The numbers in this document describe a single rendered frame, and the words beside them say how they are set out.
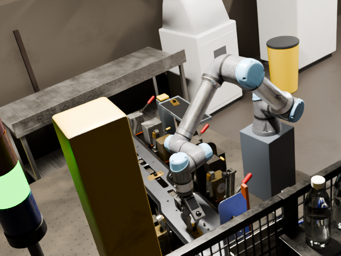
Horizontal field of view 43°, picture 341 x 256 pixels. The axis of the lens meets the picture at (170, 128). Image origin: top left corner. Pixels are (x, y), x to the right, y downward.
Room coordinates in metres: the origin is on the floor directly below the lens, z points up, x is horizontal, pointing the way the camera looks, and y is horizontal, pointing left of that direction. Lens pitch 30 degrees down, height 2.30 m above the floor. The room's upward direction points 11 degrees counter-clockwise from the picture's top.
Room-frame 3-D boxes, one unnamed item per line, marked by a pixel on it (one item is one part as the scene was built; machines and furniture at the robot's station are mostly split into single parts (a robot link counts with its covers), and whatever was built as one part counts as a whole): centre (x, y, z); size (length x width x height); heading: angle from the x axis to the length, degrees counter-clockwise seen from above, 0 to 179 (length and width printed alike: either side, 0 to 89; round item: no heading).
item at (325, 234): (0.79, -0.32, 1.53); 0.07 x 0.07 x 0.20
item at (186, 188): (1.38, -0.01, 1.24); 0.08 x 0.08 x 0.05
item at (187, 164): (1.38, -0.01, 1.32); 0.09 x 0.08 x 0.11; 126
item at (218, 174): (1.62, -0.18, 0.88); 0.11 x 0.07 x 0.37; 114
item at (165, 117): (2.39, 0.01, 0.92); 0.08 x 0.08 x 0.44; 24
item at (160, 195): (1.82, 0.14, 1.00); 1.38 x 0.22 x 0.02; 24
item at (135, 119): (2.42, 0.19, 0.88); 0.12 x 0.07 x 0.36; 114
